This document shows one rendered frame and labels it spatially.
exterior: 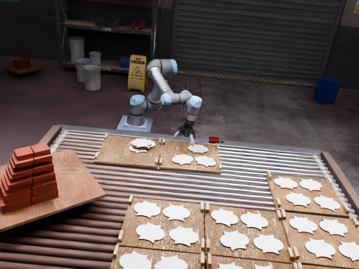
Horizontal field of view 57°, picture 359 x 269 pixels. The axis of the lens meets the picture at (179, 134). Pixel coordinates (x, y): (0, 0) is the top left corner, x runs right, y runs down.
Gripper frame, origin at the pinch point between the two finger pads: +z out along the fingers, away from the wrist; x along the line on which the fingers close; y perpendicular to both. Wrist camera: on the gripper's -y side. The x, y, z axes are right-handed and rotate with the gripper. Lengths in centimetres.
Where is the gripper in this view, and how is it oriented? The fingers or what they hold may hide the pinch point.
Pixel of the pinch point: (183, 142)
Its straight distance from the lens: 230.7
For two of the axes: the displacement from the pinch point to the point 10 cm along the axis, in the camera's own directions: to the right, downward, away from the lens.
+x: 8.9, 4.0, -2.1
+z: -2.5, 8.3, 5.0
